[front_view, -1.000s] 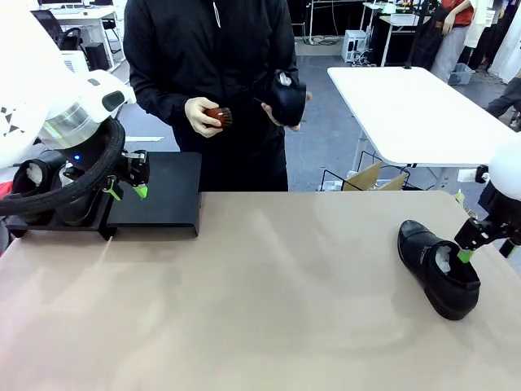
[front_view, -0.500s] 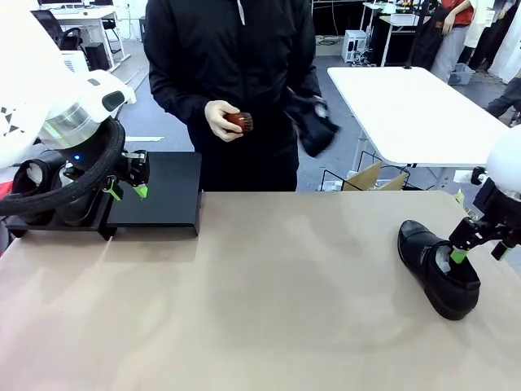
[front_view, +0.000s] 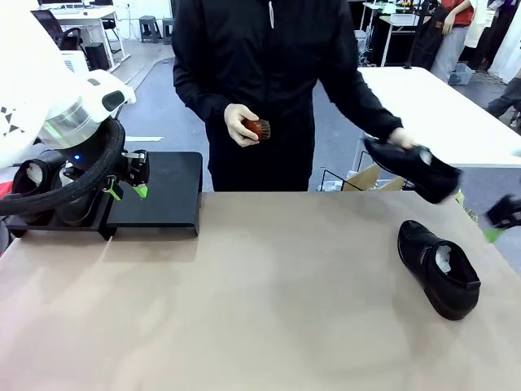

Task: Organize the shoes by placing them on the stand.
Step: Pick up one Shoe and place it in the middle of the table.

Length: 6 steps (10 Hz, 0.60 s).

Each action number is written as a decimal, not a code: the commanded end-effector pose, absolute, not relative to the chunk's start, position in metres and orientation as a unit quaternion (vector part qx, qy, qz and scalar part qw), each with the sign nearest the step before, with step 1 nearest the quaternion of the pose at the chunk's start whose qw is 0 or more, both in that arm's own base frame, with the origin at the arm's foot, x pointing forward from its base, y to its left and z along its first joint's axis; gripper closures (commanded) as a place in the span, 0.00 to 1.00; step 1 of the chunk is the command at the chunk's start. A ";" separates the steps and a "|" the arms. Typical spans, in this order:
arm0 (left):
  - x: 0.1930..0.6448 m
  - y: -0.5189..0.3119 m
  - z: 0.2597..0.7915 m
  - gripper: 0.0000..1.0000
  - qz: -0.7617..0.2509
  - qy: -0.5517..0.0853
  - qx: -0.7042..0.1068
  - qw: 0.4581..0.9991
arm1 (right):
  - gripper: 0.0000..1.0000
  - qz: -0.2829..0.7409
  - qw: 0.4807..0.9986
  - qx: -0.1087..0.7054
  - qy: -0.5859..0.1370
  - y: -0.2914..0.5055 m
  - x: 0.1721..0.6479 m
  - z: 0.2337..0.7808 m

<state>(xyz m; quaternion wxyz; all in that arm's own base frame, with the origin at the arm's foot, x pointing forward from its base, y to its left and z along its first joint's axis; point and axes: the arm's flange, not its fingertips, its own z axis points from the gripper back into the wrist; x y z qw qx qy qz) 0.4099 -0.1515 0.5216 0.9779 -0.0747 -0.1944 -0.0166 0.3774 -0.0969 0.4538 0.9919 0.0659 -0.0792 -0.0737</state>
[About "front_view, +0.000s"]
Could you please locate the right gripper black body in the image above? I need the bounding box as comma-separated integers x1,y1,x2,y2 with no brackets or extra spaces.
488,195,521,229

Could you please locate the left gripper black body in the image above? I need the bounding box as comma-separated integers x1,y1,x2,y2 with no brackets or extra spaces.
56,136,107,180

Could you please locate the brown shoe brush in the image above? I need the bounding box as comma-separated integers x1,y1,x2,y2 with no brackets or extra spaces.
242,117,273,143

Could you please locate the person's left forearm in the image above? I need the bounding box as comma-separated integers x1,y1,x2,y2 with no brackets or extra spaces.
341,81,404,142

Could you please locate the person's right forearm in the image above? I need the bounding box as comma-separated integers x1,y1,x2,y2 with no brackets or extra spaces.
173,72,233,123

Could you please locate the black shoe stand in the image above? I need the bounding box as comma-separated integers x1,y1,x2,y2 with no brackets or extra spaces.
7,201,119,241
106,152,204,237

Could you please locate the person's left hand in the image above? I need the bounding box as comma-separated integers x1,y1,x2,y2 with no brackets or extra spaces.
386,127,417,150

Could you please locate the person's right hand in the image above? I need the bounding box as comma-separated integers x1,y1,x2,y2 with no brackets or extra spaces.
224,103,261,148

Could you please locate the white air purifier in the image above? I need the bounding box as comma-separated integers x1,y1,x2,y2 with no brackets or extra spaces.
60,51,89,75

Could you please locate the large white table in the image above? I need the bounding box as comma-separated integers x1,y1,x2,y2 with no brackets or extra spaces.
357,66,521,168

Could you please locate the black computer tower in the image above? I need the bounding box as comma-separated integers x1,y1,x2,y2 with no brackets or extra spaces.
84,42,111,72

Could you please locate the seated person's dark leg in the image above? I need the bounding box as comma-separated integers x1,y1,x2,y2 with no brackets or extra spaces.
486,77,521,127

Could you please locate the grey storage bin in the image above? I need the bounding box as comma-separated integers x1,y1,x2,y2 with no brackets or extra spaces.
447,63,475,86

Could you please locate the black mesh office chair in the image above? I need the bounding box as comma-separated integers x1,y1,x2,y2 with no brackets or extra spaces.
31,10,82,52

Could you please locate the white office desk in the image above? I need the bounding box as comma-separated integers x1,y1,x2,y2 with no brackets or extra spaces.
52,7,131,74

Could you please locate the person in red shirt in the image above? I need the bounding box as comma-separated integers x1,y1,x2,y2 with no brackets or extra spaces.
431,0,475,85

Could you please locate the person in black jacket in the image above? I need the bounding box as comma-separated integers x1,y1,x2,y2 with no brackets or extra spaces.
171,0,408,192

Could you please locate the white computer case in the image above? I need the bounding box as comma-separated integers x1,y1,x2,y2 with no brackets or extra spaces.
354,29,371,64

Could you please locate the white desk with black panel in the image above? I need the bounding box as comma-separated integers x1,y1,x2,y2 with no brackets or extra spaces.
361,2,424,68

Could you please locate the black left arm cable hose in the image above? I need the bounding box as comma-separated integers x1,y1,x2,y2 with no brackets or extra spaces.
0,119,127,216

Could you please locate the black wire rack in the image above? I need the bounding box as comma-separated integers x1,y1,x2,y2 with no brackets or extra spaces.
321,148,370,192

